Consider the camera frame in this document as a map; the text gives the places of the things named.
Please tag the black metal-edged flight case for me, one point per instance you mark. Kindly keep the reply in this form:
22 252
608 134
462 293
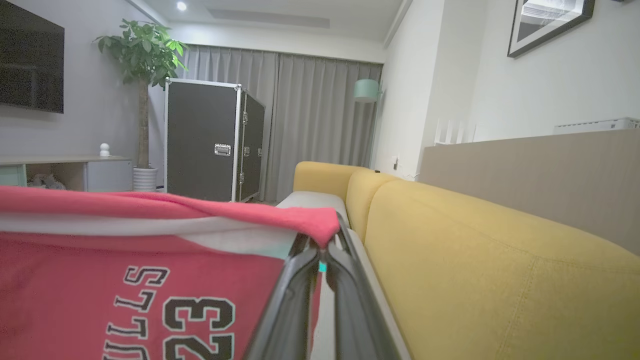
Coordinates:
200 140

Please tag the black wall television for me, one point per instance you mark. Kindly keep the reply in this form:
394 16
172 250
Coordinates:
30 55

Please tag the yellow sofa backrest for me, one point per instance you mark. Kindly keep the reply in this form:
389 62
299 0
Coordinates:
475 275

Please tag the beige partition panel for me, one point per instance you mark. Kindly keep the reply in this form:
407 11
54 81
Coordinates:
525 180

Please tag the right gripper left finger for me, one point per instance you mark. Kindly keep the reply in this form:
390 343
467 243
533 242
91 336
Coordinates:
285 320

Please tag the red shorts with white stripe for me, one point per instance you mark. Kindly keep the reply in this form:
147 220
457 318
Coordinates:
75 280

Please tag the small white round figure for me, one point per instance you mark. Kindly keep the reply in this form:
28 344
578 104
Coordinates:
104 150

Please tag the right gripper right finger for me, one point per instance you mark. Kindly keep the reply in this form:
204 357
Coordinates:
357 320

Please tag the yellow sofa armrest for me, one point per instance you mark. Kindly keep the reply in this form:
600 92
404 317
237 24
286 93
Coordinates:
320 177

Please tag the white ribbed plant pot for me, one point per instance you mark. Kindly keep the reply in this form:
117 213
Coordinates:
145 180

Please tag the pale bundle in cabinet shelf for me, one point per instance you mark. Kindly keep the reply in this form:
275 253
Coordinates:
46 182

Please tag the white slatted box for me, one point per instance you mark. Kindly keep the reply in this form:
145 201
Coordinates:
600 125

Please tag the black framed wall picture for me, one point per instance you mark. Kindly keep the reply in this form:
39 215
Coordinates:
545 22

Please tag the green potted tree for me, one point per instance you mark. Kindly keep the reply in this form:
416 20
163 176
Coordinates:
143 55

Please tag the white router with antennas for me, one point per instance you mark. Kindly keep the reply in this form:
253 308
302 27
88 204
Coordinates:
452 135

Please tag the wood and white tv cabinet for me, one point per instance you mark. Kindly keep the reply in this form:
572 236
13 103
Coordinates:
107 175

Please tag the grey curtains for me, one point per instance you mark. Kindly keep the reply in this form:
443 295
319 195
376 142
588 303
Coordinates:
315 125

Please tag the large grey sofa seat cushion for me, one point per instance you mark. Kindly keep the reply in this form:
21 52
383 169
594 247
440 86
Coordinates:
322 330

